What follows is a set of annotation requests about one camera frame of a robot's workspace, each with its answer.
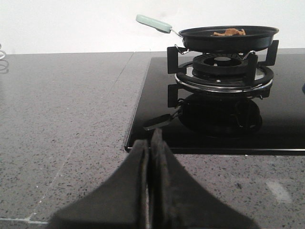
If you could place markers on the white coiled wire rack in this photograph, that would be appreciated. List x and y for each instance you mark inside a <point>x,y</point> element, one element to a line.
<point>4,64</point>

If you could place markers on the black pan support grate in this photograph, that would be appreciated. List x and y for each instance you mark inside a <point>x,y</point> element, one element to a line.
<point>257,80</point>

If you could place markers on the black gas burner head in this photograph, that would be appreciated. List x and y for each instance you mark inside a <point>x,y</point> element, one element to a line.
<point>219,64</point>

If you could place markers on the black glass gas cooktop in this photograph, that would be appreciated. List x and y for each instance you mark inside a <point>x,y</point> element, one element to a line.
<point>197,124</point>

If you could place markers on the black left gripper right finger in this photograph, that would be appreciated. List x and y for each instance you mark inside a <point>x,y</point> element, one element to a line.
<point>180,202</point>

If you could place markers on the brown meat slices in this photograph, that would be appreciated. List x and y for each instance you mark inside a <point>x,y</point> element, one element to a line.
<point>230,32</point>

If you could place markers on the black frying pan mint handle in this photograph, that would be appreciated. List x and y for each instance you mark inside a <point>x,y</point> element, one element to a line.
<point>257,38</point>

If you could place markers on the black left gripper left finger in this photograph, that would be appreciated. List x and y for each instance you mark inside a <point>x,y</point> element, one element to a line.
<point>118,203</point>

